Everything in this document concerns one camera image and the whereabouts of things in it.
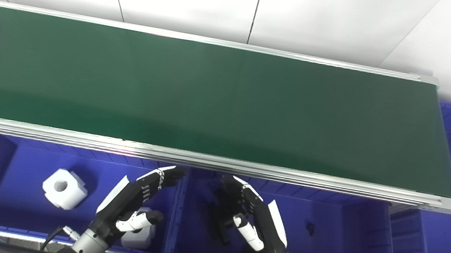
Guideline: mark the aluminium conveyor side rail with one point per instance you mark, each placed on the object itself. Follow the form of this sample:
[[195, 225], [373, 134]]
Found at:
[[218, 43], [204, 160]]

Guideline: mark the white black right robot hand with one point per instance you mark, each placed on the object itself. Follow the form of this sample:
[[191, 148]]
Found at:
[[267, 224]]

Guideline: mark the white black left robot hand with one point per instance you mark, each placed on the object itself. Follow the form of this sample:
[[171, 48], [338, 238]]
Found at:
[[121, 204]]

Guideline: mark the blue bin with white parts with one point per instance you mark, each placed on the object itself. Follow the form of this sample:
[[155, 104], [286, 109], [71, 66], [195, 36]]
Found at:
[[7, 185]]

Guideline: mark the green conveyor belt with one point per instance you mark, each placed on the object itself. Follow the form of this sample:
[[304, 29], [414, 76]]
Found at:
[[220, 100]]

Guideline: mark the blue bin with black parts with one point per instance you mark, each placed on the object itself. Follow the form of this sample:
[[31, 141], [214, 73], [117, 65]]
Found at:
[[344, 244]]

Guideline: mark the white block part with holes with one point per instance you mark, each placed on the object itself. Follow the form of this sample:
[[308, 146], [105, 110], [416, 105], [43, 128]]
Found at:
[[66, 195], [138, 239]]

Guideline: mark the large black plastic part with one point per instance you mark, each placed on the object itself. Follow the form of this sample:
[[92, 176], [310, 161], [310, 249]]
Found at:
[[219, 225]]

